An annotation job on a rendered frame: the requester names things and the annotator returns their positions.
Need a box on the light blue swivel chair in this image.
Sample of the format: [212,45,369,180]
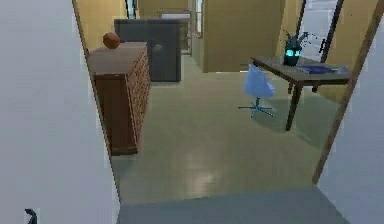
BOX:
[237,63,277,119]

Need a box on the dark grey cabinet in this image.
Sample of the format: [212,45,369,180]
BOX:
[113,18,183,83]

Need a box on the brown wooden shelf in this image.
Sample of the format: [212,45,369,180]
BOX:
[159,9,194,54]

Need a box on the black potted house plant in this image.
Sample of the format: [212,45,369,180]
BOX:
[282,30,310,67]

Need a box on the brown wooden chest of drawers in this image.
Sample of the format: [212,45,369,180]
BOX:
[87,41,152,157]

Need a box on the blue book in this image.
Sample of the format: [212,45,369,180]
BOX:
[298,64,340,75]

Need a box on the orange brown ball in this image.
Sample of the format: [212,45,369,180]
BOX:
[102,31,121,50]

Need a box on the white room door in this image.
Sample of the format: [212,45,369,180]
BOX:
[295,0,345,64]

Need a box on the dark wooden table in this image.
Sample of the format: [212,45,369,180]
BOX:
[250,55,351,132]

